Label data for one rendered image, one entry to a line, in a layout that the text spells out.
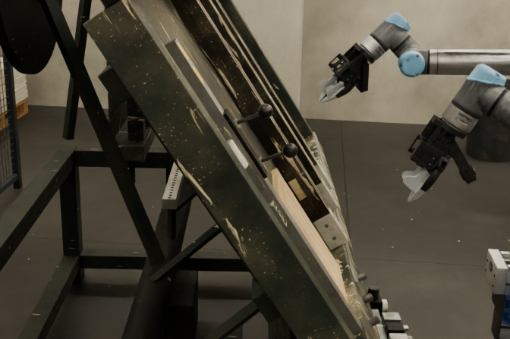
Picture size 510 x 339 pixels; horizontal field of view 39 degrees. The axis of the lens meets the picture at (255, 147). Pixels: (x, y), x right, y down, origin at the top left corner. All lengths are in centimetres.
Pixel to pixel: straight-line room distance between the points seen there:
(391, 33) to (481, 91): 67
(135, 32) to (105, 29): 6
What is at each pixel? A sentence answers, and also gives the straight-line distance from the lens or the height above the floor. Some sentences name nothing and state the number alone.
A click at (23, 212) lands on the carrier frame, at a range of 317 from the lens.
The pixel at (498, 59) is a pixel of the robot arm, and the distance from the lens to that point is 220.
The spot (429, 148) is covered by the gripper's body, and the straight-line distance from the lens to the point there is 172.
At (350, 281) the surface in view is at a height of 90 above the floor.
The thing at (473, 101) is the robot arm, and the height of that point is 161.
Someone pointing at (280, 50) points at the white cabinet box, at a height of 95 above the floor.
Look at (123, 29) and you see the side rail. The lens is 154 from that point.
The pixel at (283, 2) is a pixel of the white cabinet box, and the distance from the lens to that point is 585.
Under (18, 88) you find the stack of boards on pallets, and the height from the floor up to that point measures 29.
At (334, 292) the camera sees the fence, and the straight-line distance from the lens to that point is 202.
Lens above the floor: 200
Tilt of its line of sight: 18 degrees down
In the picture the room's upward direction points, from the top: 2 degrees clockwise
